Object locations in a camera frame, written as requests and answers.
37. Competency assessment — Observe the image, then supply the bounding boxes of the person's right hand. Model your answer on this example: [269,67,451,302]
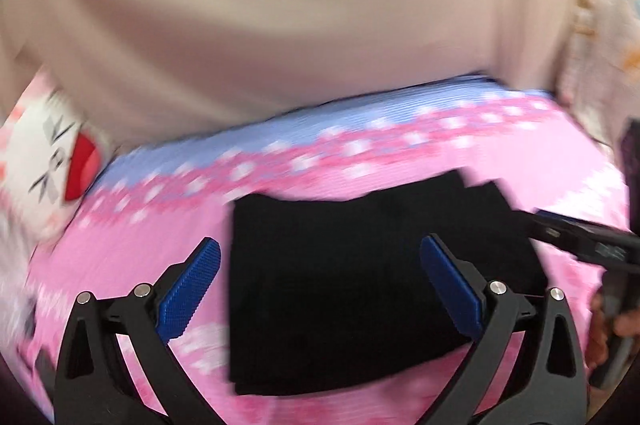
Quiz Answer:
[586,297,640,371]

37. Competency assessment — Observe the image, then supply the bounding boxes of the white cartoon face pillow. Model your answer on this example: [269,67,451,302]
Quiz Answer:
[0,70,108,246]

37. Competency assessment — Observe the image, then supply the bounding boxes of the black pants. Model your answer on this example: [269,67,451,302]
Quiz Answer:
[227,169,551,397]

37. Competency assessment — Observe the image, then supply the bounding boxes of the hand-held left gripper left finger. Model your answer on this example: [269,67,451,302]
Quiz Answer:
[52,237,222,425]

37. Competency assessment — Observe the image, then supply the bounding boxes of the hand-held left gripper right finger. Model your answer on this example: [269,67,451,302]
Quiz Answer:
[420,234,586,425]

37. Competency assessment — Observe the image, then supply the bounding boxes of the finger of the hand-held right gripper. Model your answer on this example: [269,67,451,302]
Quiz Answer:
[527,209,640,266]

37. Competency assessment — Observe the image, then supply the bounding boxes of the beige cloth cover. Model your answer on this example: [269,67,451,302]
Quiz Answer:
[0,0,576,151]

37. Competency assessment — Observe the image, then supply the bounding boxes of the pale floral quilt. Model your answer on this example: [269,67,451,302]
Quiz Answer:
[555,0,640,156]

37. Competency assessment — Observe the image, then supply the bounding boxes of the pink floral bed sheet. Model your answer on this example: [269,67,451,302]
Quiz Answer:
[0,72,633,425]

